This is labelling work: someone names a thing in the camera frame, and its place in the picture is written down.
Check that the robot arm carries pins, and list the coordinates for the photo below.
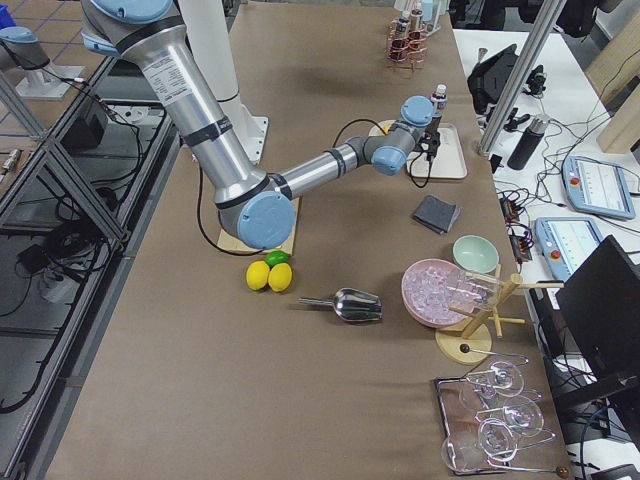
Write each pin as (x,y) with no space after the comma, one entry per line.
(20,49)
(177,47)

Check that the cream rabbit tray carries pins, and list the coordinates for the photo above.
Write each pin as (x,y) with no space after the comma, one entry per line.
(449,162)

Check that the tea bottle on tray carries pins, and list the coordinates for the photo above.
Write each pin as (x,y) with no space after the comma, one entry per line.
(439,101)

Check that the mirror tray with glasses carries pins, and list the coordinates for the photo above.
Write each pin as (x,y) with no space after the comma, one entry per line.
(465,420)

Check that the green lime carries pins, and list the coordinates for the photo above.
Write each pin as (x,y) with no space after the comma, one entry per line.
(276,257)

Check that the yellow lemon far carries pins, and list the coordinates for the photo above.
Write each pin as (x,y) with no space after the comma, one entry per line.
(280,277)

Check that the yellow lemon near scoop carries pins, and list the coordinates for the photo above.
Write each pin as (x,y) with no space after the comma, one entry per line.
(257,274)

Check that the metal ice scoop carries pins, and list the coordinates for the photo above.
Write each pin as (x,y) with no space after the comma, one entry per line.
(351,305)

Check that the bamboo cutting board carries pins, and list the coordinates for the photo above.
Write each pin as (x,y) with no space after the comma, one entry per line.
(232,244)

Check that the grey folded cloth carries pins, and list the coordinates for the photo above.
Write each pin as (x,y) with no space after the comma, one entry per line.
(436,214)

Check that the pink bowl with ice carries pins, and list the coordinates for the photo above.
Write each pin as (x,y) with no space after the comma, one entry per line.
(429,288)

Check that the white round plate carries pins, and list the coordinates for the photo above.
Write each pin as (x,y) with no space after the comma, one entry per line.
(382,128)

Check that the green bowl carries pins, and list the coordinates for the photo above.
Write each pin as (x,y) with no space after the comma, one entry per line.
(475,253)

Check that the glass on wooden stand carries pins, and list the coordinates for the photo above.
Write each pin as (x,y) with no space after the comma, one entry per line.
(478,290)

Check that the wooden glass tree stand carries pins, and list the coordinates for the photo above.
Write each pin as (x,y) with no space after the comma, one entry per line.
(469,341)

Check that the tea bottle in rack front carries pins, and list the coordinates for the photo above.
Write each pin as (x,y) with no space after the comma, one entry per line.
(399,40)

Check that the tea bottle in rack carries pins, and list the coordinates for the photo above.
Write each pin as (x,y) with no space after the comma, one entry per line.
(399,40)
(416,29)

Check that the black foam case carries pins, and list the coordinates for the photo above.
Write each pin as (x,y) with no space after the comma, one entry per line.
(488,78)

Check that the wine glass top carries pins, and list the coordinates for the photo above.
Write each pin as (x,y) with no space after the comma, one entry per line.
(502,378)

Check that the tea bottle in rack rear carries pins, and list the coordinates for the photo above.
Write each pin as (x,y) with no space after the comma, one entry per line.
(416,29)

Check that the black thermos flask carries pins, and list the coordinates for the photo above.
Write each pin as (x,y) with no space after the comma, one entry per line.
(528,142)

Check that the wine glass middle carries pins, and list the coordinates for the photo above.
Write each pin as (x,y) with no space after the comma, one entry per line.
(516,417)

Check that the black monitor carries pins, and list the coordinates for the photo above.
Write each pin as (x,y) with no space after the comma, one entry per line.
(600,305)

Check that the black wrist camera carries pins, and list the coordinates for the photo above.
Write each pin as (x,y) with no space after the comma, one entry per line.
(430,144)

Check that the copper wire bottle rack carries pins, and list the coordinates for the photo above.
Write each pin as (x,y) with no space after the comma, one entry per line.
(412,59)

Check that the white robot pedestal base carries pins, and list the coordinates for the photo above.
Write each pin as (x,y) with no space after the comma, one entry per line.
(240,100)

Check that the aluminium frame post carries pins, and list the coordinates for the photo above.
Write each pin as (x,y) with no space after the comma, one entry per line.
(535,41)

